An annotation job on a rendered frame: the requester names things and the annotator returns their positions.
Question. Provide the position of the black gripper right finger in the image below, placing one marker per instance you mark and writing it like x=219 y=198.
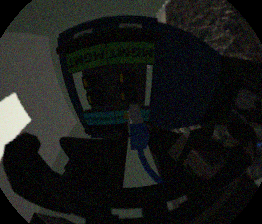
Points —
x=168 y=148

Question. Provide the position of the blue network cable with plug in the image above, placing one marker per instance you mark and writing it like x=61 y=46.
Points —
x=139 y=138

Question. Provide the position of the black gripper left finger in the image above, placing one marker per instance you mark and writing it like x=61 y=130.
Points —
x=111 y=150

